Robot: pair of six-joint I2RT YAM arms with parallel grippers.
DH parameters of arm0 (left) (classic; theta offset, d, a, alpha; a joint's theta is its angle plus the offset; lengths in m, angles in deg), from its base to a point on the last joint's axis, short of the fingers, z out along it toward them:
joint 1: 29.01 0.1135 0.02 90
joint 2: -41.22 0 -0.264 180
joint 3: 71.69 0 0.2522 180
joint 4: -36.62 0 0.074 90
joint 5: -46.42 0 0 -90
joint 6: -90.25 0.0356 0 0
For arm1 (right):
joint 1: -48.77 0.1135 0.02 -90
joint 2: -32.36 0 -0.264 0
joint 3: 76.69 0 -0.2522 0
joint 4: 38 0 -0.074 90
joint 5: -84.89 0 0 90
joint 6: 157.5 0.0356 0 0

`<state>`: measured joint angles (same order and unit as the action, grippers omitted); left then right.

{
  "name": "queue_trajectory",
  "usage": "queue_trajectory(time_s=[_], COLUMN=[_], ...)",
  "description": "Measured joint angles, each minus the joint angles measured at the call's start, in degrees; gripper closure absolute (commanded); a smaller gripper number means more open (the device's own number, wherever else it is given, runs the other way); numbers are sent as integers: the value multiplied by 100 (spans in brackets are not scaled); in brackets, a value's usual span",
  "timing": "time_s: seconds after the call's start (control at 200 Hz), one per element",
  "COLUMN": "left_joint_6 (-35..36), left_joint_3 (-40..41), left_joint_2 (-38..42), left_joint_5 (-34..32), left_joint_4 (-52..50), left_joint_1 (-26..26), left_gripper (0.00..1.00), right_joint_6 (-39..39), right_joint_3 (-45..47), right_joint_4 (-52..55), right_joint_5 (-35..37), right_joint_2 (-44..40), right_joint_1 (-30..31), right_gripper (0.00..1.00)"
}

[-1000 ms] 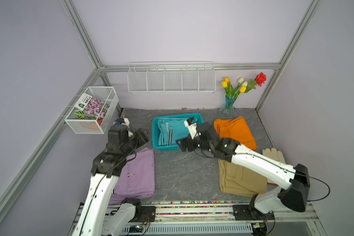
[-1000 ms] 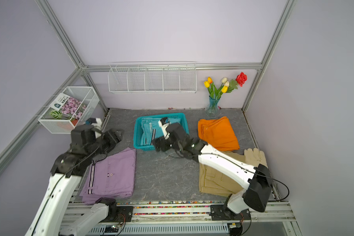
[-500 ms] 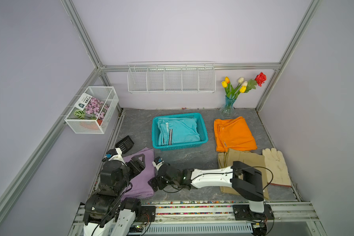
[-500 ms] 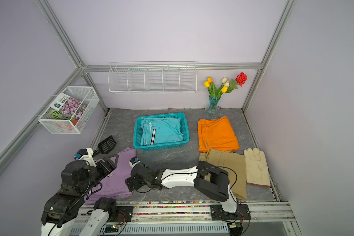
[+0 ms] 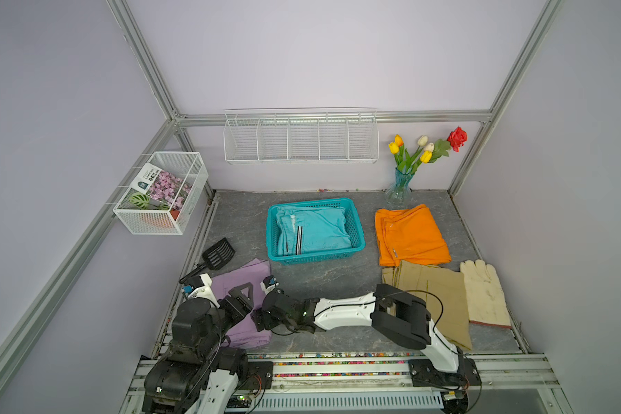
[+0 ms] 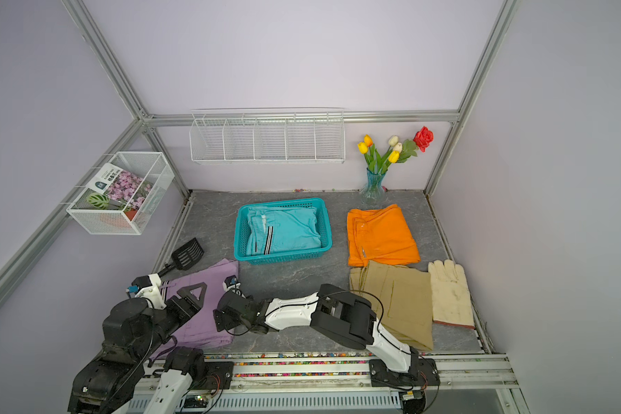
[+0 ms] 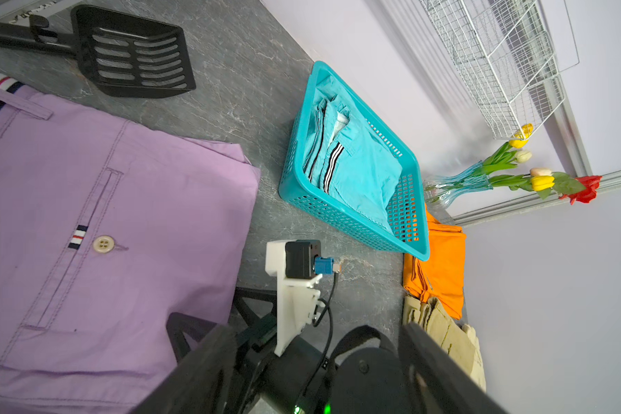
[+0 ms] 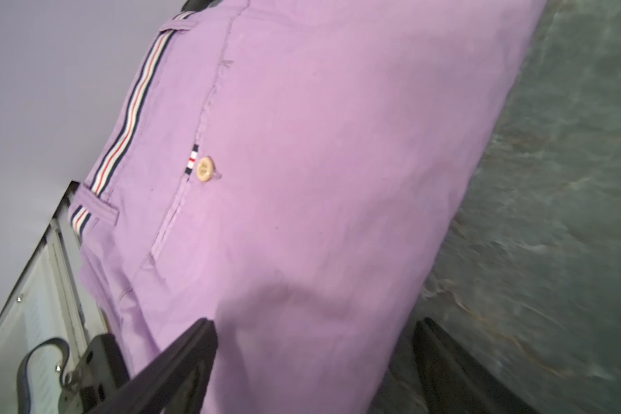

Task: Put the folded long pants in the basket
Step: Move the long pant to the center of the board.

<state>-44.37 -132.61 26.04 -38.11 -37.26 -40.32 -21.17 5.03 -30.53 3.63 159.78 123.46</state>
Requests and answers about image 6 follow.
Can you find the orange pants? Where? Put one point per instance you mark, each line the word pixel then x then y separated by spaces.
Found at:
pixel 381 236

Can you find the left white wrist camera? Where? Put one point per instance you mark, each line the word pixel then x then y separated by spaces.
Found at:
pixel 148 287

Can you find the purple pants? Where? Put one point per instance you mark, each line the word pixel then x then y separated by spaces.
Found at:
pixel 201 331

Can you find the white wire side basket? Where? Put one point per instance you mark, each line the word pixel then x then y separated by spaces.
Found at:
pixel 151 166

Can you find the cream work glove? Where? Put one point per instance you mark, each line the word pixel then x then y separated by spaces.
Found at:
pixel 451 298

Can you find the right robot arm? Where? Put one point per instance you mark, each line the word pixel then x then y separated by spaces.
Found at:
pixel 343 316

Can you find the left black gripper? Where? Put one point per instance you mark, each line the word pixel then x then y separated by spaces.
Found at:
pixel 183 310

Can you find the glass vase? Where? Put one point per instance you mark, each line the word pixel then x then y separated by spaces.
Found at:
pixel 373 191

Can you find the artificial flower bouquet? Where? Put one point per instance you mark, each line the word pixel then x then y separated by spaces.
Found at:
pixel 398 151

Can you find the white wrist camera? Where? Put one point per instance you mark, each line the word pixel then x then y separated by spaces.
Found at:
pixel 233 285
pixel 148 287

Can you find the teal plastic basket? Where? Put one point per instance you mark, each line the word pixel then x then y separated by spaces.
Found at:
pixel 242 233

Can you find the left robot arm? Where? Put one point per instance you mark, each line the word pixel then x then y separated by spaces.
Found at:
pixel 106 383

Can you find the teal pants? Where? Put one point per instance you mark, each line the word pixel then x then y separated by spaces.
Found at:
pixel 277 230

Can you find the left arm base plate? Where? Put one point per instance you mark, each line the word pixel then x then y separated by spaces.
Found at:
pixel 194 376

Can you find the khaki pants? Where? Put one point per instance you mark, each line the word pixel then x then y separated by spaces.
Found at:
pixel 402 298

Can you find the black litter scoop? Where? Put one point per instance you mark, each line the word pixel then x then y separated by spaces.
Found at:
pixel 184 257

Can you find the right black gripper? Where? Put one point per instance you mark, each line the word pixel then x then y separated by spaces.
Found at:
pixel 223 318

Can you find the white wire wall shelf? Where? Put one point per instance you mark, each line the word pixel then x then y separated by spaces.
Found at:
pixel 268 135

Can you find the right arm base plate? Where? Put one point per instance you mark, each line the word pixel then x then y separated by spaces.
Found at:
pixel 423 373

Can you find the purple flower pot plant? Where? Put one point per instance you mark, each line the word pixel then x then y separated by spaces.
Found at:
pixel 114 188

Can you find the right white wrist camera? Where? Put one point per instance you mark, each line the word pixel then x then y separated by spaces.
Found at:
pixel 233 285

